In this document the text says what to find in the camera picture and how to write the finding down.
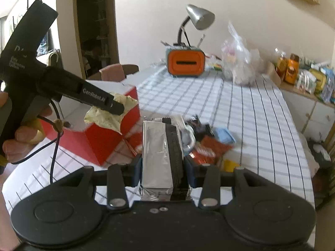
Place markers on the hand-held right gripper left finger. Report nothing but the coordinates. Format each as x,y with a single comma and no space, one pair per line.
138,174

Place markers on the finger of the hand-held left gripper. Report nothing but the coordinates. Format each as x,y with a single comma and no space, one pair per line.
91,92

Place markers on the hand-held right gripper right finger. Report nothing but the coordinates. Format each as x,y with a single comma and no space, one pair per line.
189,174

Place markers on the silver foil snack packet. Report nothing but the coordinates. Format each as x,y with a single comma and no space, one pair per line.
154,157

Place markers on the pale yellow snack wrapper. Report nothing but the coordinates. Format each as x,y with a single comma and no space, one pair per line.
104,119

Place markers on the shiny red snack packet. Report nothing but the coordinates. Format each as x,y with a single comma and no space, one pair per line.
208,150

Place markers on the bright yellow snack packet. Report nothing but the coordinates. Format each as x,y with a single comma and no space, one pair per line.
230,166

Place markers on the red cardboard box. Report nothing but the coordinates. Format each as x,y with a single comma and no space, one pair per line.
104,141

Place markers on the person's left hand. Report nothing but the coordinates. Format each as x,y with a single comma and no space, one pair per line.
15,149

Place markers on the pink cloth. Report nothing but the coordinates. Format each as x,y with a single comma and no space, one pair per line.
112,72

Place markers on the clear white snack packet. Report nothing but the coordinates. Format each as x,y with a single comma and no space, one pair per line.
186,138

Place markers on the wooden chair with curved back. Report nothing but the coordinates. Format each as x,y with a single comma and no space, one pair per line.
130,69

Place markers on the dark brown snack packet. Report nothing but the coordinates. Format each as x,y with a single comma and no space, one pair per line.
199,128

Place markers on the light blue snack packet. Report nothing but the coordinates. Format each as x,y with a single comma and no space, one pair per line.
223,135

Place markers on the black checked white tablecloth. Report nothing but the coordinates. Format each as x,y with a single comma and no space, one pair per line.
235,104

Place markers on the orange and teal tissue box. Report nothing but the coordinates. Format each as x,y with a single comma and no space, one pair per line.
186,62

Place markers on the colourful packets behind tissue box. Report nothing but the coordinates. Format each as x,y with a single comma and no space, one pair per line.
214,64

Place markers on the clear plastic bag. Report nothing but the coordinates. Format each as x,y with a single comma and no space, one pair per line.
240,60

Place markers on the silver desk lamp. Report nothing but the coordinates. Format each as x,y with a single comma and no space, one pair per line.
200,15

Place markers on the cream sideboard cabinet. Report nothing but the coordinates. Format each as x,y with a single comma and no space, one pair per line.
308,109

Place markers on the amber bottle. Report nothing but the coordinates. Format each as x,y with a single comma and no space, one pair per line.
281,66

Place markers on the orange bottle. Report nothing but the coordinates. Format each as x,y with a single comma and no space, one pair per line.
292,70

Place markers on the yellow green packet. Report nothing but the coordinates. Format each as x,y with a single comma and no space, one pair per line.
320,79

